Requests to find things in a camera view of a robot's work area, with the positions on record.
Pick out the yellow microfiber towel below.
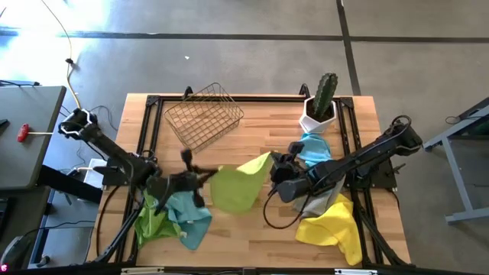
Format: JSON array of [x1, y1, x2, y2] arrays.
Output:
[[295, 192, 363, 267]]

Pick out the lime microfiber towel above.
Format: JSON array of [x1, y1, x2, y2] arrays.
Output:
[[209, 151, 274, 215]]

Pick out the red-handled T-handle tool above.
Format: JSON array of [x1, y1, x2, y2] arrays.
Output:
[[16, 123, 53, 144]]

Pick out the grey microfiber towel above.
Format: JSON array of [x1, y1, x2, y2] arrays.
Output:
[[293, 175, 347, 218]]

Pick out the green cactus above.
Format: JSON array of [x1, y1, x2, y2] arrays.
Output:
[[313, 72, 339, 118]]

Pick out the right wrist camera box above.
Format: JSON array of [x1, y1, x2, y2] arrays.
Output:
[[288, 141, 305, 157]]

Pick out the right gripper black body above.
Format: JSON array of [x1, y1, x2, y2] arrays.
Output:
[[269, 151, 306, 183]]

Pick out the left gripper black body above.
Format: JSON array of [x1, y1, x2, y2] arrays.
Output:
[[167, 147, 206, 209]]

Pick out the yellow extension cable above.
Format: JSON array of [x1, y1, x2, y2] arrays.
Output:
[[40, 0, 83, 112]]

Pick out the grey side table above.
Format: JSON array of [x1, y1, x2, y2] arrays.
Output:
[[0, 84, 66, 191]]

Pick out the wire mesh basket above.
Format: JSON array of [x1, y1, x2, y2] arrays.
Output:
[[163, 82, 245, 154]]

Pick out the grey metal table frame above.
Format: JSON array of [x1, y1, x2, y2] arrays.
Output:
[[422, 97, 489, 225]]

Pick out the white power box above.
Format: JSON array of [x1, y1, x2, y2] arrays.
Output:
[[83, 158, 110, 188]]

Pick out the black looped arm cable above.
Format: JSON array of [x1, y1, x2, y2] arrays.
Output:
[[262, 183, 306, 230]]

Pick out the green microfiber towel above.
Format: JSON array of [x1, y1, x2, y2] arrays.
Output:
[[133, 189, 183, 249]]

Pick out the blue microfiber towel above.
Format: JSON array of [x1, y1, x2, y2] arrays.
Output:
[[296, 132, 332, 169], [166, 190, 213, 251]]

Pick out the white faceted plant pot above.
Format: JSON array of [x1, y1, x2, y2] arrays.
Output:
[[299, 95, 338, 134]]

